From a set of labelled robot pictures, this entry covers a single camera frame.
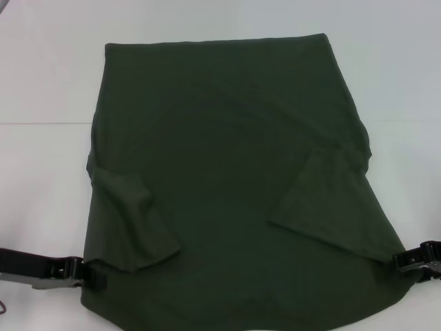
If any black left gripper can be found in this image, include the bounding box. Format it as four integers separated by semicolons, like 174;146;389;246
0;247;108;291

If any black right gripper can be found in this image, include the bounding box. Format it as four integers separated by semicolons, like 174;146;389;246
392;240;441;284

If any dark green shirt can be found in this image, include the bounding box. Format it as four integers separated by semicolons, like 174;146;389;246
79;32;413;331

